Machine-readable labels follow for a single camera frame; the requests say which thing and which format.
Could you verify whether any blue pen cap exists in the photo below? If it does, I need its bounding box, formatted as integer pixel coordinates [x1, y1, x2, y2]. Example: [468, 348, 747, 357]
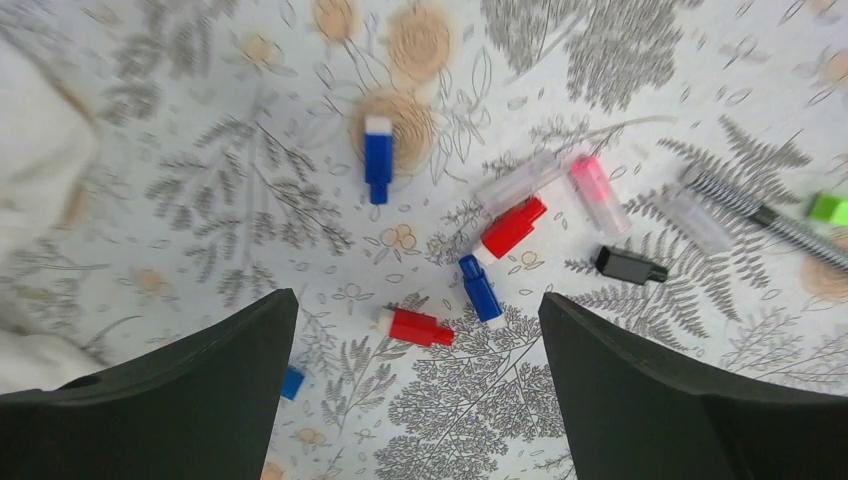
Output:
[281, 367, 305, 400]

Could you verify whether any clear pen cap long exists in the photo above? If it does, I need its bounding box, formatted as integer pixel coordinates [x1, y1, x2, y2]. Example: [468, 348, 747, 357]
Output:
[473, 142, 591, 217]

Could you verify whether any blue eraser cap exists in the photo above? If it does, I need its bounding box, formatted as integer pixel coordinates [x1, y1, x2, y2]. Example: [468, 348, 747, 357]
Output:
[363, 115, 393, 205]
[459, 255, 506, 330]

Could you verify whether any red pen cap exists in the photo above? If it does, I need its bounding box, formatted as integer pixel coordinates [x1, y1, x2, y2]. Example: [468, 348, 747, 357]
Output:
[376, 308, 455, 347]

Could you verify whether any red eraser cap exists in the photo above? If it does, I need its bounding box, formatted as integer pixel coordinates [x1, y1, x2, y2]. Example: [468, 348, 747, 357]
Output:
[472, 196, 547, 266]

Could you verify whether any clear pink pen cap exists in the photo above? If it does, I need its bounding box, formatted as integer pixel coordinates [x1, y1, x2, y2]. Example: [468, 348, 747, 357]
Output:
[570, 155, 631, 238]

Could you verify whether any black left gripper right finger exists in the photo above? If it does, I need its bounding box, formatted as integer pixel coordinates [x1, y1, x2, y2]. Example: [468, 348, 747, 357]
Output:
[538, 293, 847, 479]

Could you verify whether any white crumpled cloth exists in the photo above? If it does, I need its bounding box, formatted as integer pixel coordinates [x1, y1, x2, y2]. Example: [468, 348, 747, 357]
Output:
[1, 40, 101, 394]

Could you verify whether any grey pen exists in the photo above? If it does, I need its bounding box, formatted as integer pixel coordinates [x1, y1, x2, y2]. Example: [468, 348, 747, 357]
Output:
[682, 164, 847, 272]

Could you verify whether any green capped marker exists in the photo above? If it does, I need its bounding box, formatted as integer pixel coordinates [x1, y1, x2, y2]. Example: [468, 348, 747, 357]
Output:
[807, 193, 848, 227]

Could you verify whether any floral table mat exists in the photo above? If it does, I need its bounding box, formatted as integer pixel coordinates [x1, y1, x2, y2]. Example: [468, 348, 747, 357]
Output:
[1, 1, 847, 479]

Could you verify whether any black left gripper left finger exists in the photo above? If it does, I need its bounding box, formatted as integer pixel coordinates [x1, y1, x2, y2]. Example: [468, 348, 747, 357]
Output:
[1, 289, 299, 479]

